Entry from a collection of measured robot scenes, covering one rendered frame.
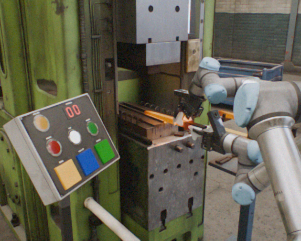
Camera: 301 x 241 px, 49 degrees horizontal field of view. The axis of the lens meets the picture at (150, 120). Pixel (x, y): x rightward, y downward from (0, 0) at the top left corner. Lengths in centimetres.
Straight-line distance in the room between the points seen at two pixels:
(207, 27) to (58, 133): 111
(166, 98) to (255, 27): 800
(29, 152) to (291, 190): 72
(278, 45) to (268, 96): 863
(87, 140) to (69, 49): 42
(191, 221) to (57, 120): 106
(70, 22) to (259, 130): 88
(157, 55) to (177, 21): 18
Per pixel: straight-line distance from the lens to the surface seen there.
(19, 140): 107
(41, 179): 106
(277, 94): 88
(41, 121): 108
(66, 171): 107
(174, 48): 154
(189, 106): 141
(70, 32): 141
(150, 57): 146
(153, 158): 152
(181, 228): 187
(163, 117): 158
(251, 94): 85
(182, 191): 175
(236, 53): 1012
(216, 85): 124
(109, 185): 169
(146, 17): 143
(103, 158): 120
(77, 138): 115
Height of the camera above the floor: 149
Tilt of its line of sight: 18 degrees down
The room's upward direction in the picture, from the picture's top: straight up
